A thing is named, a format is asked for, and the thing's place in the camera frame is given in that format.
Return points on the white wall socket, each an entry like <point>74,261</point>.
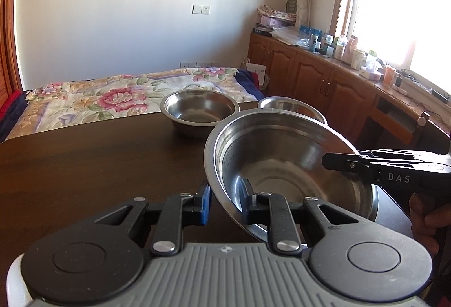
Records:
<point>200,10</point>

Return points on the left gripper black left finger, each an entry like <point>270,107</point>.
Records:
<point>158,228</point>

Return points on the floor power strip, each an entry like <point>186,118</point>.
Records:
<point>197,64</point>

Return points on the large steel bowl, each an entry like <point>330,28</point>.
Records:
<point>281,152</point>

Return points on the dark blue blanket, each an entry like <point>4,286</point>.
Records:
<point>12,116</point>

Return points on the small steel bowl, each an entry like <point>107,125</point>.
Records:
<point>196,113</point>

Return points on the floral bed quilt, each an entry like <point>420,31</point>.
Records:
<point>63,104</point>

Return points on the floral white square plate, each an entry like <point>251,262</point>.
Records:
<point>16,290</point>

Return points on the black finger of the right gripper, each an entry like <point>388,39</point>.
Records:
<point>395,154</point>
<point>358,164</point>

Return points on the medium steel bowl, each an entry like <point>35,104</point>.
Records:
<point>293,105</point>

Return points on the right hand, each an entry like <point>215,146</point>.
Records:
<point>424,224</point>

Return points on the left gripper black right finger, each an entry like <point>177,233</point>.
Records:
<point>288,224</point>

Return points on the red pillow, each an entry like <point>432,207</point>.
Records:
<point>9,101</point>

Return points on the wooden sideboard cabinet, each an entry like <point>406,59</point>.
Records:
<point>369,114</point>

